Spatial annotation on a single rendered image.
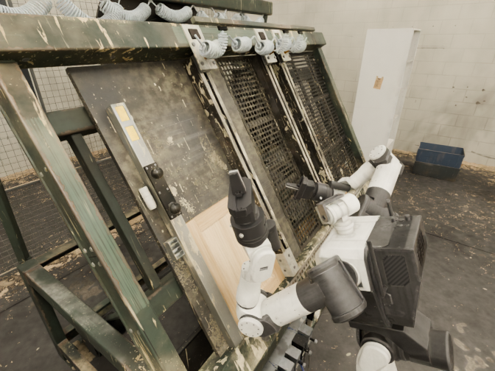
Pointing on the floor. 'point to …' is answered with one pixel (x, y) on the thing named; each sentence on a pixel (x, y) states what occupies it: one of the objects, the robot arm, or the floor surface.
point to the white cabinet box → (383, 85)
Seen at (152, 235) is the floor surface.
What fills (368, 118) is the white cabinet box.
